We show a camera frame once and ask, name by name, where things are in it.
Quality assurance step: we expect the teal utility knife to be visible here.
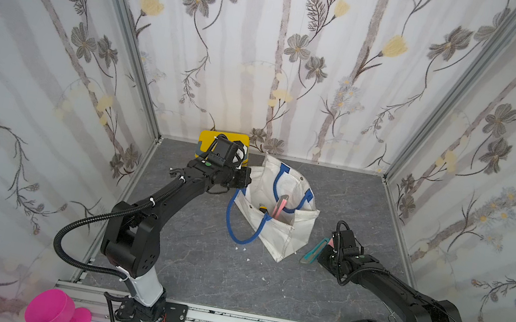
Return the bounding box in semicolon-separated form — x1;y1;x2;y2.
300;238;331;265

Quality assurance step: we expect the white canvas tote bag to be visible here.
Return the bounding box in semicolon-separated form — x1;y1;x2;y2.
225;155;320;262

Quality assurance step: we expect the pink utility knife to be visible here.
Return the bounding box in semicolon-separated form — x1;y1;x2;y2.
271;194;290;219

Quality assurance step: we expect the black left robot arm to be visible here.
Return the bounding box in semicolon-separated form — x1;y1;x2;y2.
100;134;251;322

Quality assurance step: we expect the yellow plastic box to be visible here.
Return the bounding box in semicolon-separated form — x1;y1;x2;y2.
195;130;251;166

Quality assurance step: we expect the pink plastic funnel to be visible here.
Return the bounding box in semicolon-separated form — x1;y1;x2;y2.
24;289;92;322

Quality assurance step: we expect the black corrugated cable conduit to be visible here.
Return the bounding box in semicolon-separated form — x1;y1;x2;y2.
49;185;153;281

